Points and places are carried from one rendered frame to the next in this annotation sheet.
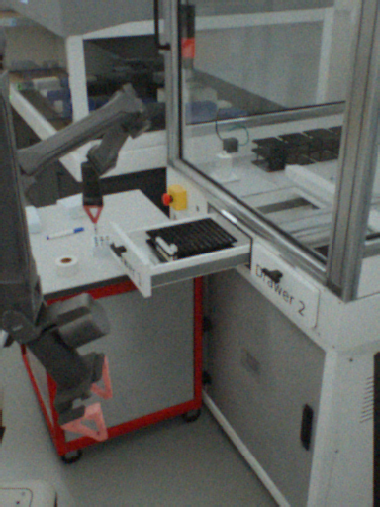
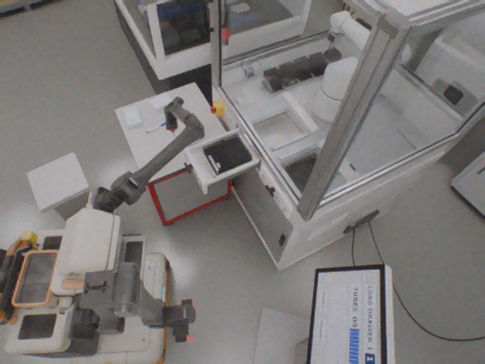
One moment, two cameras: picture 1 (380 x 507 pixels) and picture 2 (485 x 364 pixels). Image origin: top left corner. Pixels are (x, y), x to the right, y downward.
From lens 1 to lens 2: 0.91 m
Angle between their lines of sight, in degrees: 27
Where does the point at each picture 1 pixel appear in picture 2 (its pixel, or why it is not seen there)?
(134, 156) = (191, 61)
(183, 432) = (222, 205)
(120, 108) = (189, 139)
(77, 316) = (181, 319)
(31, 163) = (143, 182)
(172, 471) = (217, 229)
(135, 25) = not seen: outside the picture
